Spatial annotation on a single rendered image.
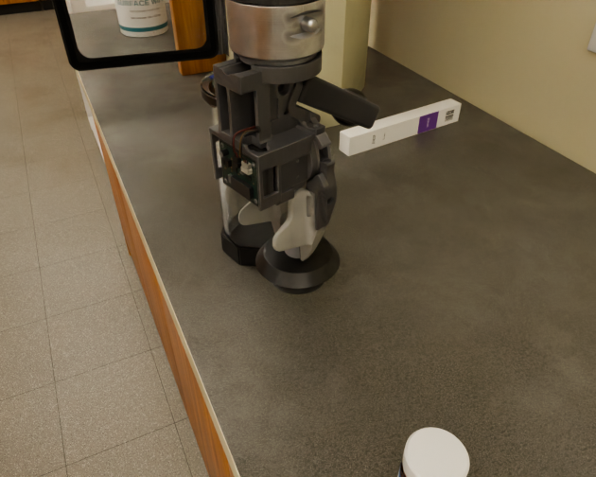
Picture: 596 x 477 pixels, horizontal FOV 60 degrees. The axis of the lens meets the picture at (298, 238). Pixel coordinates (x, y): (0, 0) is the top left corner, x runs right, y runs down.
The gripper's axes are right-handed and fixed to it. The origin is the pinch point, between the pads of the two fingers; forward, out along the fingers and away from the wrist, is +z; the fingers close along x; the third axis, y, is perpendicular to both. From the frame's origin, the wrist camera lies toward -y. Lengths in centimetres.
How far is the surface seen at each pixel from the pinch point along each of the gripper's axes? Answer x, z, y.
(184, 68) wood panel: -71, 8, -28
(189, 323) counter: -6.0, 10.0, 11.1
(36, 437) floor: -80, 104, 31
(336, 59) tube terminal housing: -30.9, -2.9, -35.6
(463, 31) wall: -28, -1, -70
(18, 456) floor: -77, 104, 37
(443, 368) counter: 16.7, 10.1, -5.4
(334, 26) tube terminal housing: -31.1, -8.5, -35.0
